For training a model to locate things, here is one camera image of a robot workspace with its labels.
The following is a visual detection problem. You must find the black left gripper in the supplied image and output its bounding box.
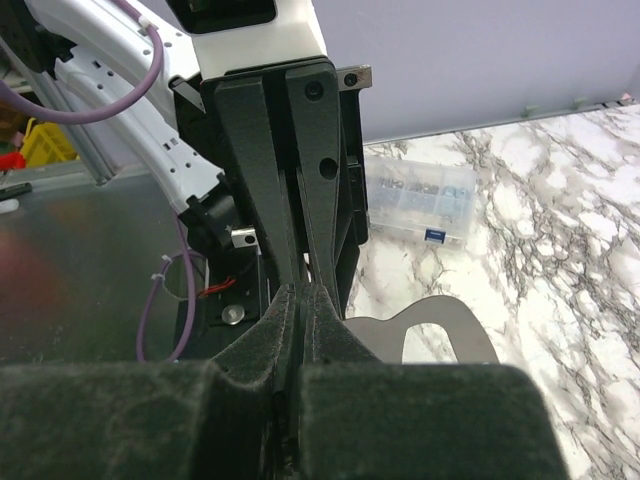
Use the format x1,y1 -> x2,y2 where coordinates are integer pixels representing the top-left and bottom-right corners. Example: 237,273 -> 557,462
172,57 -> 372,313

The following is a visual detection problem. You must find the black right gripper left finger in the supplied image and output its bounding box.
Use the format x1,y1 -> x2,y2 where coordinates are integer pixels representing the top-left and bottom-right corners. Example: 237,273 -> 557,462
1,287 -> 296,479

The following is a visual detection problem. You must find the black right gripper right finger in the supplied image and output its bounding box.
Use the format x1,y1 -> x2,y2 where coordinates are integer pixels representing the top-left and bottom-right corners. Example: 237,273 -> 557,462
297,285 -> 568,479

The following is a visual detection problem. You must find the wire keyring with keys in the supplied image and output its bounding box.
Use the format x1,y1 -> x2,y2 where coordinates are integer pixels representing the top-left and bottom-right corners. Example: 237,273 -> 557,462
345,295 -> 499,364

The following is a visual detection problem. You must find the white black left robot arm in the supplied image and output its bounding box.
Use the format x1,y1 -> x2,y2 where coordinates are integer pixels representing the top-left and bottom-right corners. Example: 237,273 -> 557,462
1,1 -> 372,312

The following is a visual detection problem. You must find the clear plastic compartment box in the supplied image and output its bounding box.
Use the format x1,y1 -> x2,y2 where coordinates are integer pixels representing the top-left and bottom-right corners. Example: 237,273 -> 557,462
365,155 -> 477,249

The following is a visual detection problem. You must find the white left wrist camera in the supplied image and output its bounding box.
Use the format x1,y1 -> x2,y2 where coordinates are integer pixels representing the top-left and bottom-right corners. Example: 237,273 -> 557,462
168,0 -> 327,80

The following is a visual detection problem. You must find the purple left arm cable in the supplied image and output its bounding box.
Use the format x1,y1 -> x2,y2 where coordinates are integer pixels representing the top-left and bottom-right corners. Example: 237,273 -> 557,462
0,0 -> 211,364

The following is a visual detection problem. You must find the aluminium extrusion rail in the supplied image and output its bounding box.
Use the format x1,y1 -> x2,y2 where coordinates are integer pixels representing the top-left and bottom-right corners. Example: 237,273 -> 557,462
0,39 -> 121,189

